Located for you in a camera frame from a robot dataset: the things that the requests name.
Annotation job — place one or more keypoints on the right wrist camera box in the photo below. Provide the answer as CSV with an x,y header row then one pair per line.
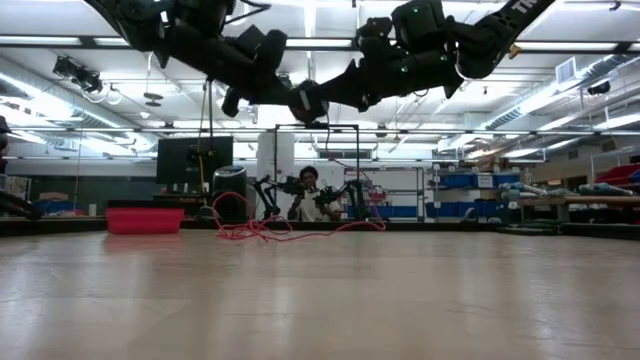
x,y
372,30

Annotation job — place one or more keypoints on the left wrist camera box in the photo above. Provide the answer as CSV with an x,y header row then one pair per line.
x,y
249,40

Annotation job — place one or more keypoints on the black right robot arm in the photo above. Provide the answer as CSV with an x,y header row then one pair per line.
x,y
490,35

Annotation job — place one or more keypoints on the blue storage bin shelf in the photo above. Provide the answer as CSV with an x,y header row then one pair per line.
x,y
462,180

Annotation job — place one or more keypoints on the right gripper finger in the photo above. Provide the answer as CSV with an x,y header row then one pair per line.
x,y
345,87

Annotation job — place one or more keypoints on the person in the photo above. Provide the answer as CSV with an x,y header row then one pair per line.
x,y
310,207

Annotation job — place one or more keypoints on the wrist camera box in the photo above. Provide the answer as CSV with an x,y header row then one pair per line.
x,y
372,30
249,40

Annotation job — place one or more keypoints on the black aluminium table frame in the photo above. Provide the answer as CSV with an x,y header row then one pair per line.
x,y
450,226

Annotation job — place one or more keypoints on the black monitor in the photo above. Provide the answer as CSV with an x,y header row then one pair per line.
x,y
195,160

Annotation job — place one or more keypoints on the red collapsible bin black rim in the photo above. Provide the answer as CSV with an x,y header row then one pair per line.
x,y
145,221

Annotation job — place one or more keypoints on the wooden workbench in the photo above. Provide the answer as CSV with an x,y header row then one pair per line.
x,y
575,201

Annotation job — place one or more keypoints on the black hanging pole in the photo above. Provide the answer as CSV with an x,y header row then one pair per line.
x,y
210,115

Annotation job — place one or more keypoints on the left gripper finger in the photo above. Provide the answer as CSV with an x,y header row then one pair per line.
x,y
272,65

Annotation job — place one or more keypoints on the black overhead light beam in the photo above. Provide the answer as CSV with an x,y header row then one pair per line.
x,y
89,42

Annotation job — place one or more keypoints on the white printed box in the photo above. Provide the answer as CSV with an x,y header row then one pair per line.
x,y
15,187

